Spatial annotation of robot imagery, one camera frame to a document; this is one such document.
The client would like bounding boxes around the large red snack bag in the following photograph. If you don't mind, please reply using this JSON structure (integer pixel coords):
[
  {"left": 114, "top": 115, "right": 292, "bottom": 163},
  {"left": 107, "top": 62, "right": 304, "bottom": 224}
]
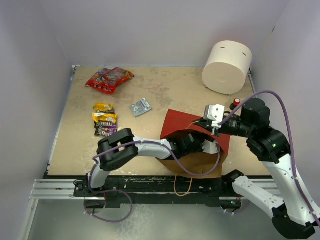
[{"left": 85, "top": 67, "right": 135, "bottom": 94}]

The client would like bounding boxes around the silver candy packet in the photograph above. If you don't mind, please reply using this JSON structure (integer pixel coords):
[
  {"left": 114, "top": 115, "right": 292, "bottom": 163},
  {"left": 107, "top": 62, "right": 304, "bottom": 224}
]
[{"left": 129, "top": 98, "right": 152, "bottom": 117}]

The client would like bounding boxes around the cream cylindrical container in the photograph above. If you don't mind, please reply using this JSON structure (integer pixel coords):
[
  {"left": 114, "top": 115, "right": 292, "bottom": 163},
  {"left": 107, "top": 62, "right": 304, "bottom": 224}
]
[{"left": 202, "top": 40, "right": 253, "bottom": 95}]

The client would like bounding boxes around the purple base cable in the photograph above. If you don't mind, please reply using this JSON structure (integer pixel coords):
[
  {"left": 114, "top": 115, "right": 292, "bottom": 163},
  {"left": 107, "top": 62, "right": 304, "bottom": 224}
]
[
  {"left": 83, "top": 189, "right": 133, "bottom": 223},
  {"left": 223, "top": 199, "right": 251, "bottom": 216}
]

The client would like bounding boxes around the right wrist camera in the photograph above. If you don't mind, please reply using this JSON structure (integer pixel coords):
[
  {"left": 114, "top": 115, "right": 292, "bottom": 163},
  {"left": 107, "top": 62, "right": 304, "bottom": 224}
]
[{"left": 203, "top": 104, "right": 225, "bottom": 136}]

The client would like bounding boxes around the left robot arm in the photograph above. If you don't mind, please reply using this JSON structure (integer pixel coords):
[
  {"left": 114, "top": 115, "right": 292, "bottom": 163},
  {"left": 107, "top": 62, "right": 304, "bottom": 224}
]
[{"left": 85, "top": 128, "right": 212, "bottom": 196}]

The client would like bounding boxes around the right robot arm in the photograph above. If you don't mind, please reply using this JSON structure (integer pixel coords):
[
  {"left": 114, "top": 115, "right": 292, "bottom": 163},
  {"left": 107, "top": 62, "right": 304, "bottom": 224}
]
[{"left": 197, "top": 98, "right": 320, "bottom": 240}]

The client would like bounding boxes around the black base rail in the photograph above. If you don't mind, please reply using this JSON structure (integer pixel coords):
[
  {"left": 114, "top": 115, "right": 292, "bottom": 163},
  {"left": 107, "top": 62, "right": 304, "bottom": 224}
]
[{"left": 73, "top": 175, "right": 244, "bottom": 212}]

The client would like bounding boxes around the brown chocolate candy packet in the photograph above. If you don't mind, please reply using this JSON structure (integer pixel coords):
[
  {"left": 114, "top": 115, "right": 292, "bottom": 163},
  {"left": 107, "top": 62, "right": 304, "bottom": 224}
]
[{"left": 94, "top": 127, "right": 117, "bottom": 137}]

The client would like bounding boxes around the red capped small bottle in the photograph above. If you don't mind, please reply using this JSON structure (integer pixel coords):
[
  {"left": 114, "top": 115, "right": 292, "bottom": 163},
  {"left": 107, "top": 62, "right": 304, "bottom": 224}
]
[{"left": 233, "top": 98, "right": 241, "bottom": 106}]

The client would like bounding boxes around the red paper bag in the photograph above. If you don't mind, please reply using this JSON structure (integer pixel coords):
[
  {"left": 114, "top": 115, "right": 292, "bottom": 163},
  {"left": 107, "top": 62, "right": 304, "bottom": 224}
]
[{"left": 158, "top": 109, "right": 231, "bottom": 180}]

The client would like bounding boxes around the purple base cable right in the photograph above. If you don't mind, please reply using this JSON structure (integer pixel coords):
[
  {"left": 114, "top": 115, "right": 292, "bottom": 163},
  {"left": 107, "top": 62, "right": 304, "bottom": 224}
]
[{"left": 223, "top": 199, "right": 251, "bottom": 216}]

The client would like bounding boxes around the yellow candy packet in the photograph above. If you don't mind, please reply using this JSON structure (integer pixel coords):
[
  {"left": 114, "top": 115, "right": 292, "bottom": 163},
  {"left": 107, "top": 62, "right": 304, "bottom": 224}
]
[
  {"left": 93, "top": 102, "right": 114, "bottom": 112},
  {"left": 92, "top": 112, "right": 117, "bottom": 124}
]

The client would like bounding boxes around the purple chocolate candy packet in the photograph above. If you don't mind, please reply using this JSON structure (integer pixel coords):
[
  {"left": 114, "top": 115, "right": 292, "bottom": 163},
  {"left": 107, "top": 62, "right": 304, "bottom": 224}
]
[{"left": 94, "top": 121, "right": 117, "bottom": 129}]

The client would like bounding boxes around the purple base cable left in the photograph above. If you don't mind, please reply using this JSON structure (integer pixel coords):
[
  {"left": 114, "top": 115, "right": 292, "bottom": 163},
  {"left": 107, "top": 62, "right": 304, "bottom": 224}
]
[{"left": 83, "top": 189, "right": 133, "bottom": 223}]

